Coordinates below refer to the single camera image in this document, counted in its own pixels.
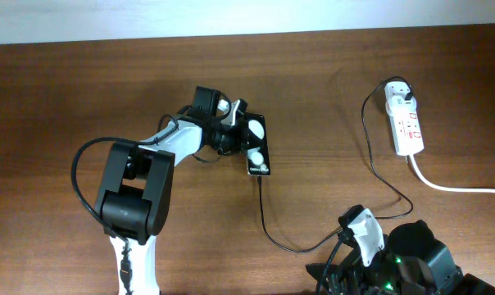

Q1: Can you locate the black smartphone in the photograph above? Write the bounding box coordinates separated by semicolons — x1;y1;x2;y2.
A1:
242;112;271;176

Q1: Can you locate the black usb charging cable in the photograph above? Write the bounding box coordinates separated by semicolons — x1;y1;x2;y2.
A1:
257;76;415;255

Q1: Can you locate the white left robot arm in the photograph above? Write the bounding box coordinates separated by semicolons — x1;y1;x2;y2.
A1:
89;86;256;294

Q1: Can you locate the white usb charger plug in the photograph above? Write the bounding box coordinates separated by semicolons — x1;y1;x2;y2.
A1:
384;81;416;116

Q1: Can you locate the white power strip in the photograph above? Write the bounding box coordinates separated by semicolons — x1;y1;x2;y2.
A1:
388;110;425;157

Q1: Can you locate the white power strip cord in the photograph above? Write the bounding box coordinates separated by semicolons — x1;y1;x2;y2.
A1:
406;154;495;195

